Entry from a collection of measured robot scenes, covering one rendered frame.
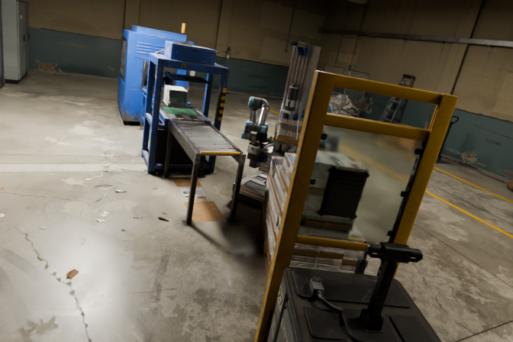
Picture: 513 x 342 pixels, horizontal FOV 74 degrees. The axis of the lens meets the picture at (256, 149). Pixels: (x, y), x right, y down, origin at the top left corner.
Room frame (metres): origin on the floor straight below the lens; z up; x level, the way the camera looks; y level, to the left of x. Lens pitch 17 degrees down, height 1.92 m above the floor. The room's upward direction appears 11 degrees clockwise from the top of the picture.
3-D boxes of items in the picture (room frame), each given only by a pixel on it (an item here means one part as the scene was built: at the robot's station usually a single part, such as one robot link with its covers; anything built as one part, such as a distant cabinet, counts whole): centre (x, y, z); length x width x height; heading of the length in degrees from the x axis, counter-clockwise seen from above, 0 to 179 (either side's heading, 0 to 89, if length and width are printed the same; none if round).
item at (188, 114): (4.80, 1.14, 0.75); 0.70 x 0.65 x 0.10; 28
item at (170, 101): (5.30, 1.41, 0.93); 0.38 x 0.30 x 0.26; 28
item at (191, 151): (3.78, 0.88, 0.74); 1.34 x 0.05 x 0.12; 28
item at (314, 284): (1.43, -0.48, 0.82); 0.18 x 0.14 x 0.08; 7
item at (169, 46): (4.80, 1.14, 1.65); 0.60 x 0.45 x 0.20; 118
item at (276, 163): (2.94, -0.44, 0.42); 1.17 x 0.39 x 0.83; 7
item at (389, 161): (1.77, -0.59, 1.27); 0.57 x 0.01 x 0.65; 97
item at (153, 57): (4.80, 1.14, 1.50); 0.94 x 0.68 x 0.10; 118
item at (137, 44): (7.21, 2.39, 1.04); 1.51 x 1.30 x 2.07; 28
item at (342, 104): (11.27, -2.37, 0.85); 1.21 x 0.83 x 1.71; 28
